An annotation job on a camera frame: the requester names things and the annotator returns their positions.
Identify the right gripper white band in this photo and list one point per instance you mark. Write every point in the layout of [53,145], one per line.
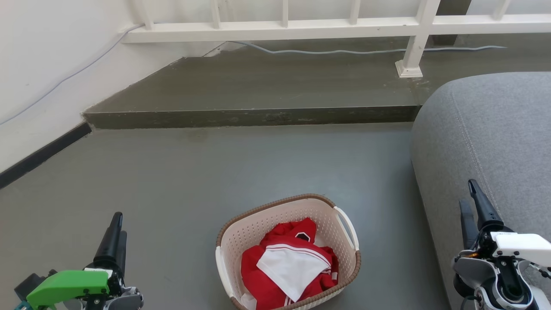
[525,247]

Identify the cream perforated laundry basket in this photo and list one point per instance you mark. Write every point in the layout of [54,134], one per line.
[258,228]

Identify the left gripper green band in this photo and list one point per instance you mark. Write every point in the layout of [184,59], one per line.
[69,284]

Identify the black wall baseboard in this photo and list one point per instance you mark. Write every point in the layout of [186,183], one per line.
[43,153]

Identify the white wooden railing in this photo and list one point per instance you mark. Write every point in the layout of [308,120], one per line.
[301,29]

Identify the red and white garment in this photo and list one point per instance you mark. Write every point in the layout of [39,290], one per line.
[267,275]

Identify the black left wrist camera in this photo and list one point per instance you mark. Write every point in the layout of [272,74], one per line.
[28,284]

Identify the grey fabric sofa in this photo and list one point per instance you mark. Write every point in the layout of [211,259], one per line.
[495,137]

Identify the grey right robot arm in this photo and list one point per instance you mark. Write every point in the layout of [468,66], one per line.
[473,271]

